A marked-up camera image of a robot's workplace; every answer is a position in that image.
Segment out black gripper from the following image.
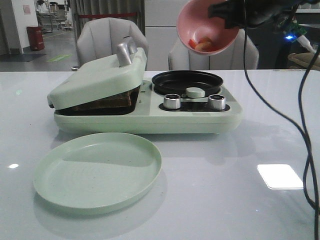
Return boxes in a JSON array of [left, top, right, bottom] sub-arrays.
[[207, 0, 308, 29]]

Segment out pink bowl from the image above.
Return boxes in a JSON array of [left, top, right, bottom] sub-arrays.
[[176, 0, 240, 56]]

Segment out orange shrimp pieces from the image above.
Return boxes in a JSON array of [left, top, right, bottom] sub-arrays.
[[188, 36, 217, 52]]

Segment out mint green sandwich maker lid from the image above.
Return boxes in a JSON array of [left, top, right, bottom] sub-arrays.
[[47, 47, 147, 110]]

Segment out mint green breakfast maker base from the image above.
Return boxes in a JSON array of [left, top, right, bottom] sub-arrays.
[[53, 77, 243, 134]]

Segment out dark grey counter cabinet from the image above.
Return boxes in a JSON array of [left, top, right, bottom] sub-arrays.
[[247, 24, 307, 70]]

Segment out blue lit circuit board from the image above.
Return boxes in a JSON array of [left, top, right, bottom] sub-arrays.
[[283, 22, 308, 43]]

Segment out right grey upholstered chair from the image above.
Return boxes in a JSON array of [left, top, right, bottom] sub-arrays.
[[168, 29, 259, 70]]

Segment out grey upholstered chair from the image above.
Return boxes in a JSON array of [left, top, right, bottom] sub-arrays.
[[76, 17, 149, 67], [168, 29, 259, 70]]

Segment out white refrigerator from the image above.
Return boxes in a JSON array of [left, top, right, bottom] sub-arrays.
[[144, 0, 186, 71]]

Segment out beige sofa cushion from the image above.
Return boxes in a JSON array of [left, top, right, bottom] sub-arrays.
[[287, 52, 314, 69]]

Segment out right silver control knob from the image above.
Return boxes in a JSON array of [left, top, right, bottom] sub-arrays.
[[207, 94, 226, 111]]

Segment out silver control knob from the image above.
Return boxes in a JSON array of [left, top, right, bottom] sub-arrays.
[[163, 93, 181, 110], [207, 94, 226, 111]]

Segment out black round frying pan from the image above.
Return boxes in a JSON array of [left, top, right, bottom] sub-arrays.
[[151, 70, 224, 97]]

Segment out red barrier belt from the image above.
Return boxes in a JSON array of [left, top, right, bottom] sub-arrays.
[[77, 12, 140, 19]]

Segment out left silver control knob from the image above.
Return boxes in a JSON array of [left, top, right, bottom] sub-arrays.
[[163, 93, 181, 110]]

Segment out left grey upholstered chair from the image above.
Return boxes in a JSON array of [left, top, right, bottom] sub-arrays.
[[76, 17, 149, 67]]

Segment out red trash bin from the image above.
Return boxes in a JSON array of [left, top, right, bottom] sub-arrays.
[[26, 26, 45, 51]]

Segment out mint green plate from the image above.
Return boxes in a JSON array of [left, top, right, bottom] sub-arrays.
[[33, 132, 162, 215]]

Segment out white braided cable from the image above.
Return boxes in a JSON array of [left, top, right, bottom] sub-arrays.
[[297, 33, 320, 55]]

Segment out black cable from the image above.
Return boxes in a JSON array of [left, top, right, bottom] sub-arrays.
[[242, 26, 320, 240], [298, 44, 320, 216]]

